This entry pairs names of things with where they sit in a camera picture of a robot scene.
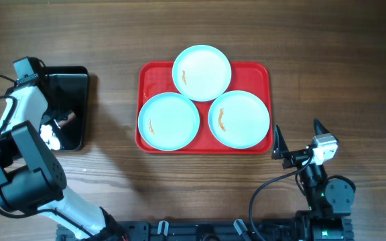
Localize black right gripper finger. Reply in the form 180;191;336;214
271;125;289;159
314;118;330;135

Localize black water basin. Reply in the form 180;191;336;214
40;66;90;151

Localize light blue plate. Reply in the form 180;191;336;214
208;90;271;149
137;92;200;151
172;45;232;102

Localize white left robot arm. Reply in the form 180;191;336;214
0;57;134;240

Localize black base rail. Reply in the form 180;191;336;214
56;219;355;241

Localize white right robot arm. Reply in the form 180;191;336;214
277;119;356;241

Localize orange sponge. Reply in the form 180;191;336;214
56;110;76;129

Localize red plastic tray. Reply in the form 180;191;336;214
137;61;273;155

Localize light blue plate back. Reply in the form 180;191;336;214
172;45;232;102

